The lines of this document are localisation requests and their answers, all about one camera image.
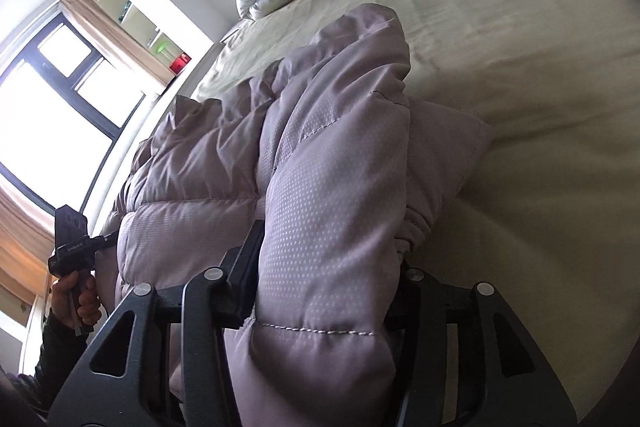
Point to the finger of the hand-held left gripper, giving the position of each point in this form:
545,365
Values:
105,240

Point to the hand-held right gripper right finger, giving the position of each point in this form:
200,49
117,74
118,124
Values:
416,288

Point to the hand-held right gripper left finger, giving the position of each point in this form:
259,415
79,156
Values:
245,277

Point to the mauve puffer jacket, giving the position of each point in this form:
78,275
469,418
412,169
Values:
325,207

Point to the person's left forearm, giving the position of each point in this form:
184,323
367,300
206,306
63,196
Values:
55,357

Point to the person's left hand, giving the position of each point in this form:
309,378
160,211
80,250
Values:
62,302

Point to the beige curtain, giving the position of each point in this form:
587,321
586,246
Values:
20,237
120,42

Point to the black framed window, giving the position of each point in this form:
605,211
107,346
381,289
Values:
50,107

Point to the red box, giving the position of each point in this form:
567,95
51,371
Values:
180,63

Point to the bed with beige sheet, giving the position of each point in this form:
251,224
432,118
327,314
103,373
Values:
525,57

